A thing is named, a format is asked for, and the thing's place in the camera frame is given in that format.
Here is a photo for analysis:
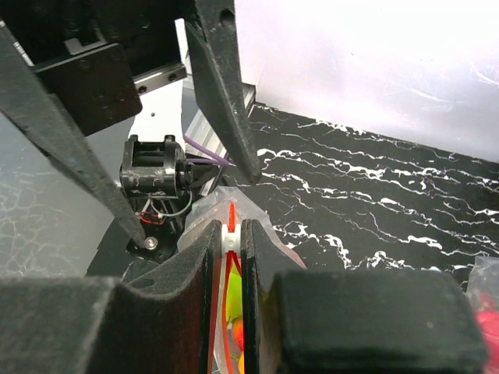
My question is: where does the green lime toy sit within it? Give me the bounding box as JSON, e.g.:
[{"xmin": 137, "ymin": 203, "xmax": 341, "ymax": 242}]
[{"xmin": 225, "ymin": 268, "xmax": 242, "ymax": 323}]

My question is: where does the red apple toy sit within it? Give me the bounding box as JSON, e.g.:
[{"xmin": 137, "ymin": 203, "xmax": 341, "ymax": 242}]
[{"xmin": 231, "ymin": 316, "xmax": 244, "ymax": 351}]

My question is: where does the clear orange zip top bag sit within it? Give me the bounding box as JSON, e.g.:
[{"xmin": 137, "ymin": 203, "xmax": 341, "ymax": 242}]
[{"xmin": 466, "ymin": 256, "xmax": 498, "ymax": 373}]

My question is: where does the red green dragon fruit toy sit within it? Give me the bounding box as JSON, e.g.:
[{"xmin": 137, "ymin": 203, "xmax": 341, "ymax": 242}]
[{"xmin": 476, "ymin": 294, "xmax": 498, "ymax": 373}]

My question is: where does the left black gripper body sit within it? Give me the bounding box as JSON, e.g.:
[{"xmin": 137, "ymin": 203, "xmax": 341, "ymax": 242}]
[{"xmin": 1, "ymin": 0, "xmax": 186, "ymax": 136}]

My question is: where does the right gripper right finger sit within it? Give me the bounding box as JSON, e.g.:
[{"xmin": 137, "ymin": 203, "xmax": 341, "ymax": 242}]
[{"xmin": 241, "ymin": 220, "xmax": 489, "ymax": 373}]

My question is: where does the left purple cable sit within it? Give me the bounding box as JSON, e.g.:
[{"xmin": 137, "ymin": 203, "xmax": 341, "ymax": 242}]
[{"xmin": 182, "ymin": 134, "xmax": 237, "ymax": 168}]

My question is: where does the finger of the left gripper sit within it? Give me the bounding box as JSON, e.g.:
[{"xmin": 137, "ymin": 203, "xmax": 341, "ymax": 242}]
[
  {"xmin": 183, "ymin": 0, "xmax": 261, "ymax": 183},
  {"xmin": 1, "ymin": 26, "xmax": 146, "ymax": 244}
]

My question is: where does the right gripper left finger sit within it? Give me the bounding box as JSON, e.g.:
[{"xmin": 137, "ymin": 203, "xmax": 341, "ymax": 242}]
[{"xmin": 1, "ymin": 221, "xmax": 221, "ymax": 373}]

